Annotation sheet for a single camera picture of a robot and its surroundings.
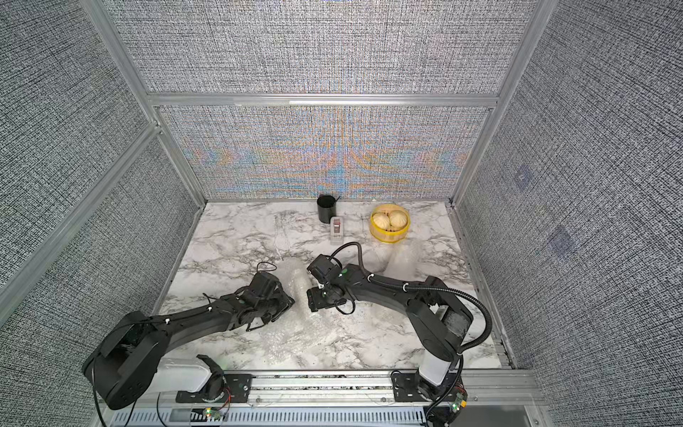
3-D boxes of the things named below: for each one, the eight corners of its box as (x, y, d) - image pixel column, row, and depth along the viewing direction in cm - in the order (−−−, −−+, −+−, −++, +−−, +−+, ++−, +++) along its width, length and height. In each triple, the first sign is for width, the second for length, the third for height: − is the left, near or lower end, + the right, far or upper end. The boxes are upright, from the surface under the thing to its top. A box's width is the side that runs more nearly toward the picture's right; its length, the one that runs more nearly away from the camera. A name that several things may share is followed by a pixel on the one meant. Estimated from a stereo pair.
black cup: (315, 220, 113) (313, 207, 107) (320, 206, 118) (319, 193, 112) (333, 224, 112) (333, 211, 106) (338, 209, 117) (338, 196, 111)
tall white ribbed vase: (384, 285, 96) (387, 272, 89) (379, 245, 107) (382, 231, 100) (415, 285, 96) (421, 272, 89) (407, 245, 107) (412, 231, 100)
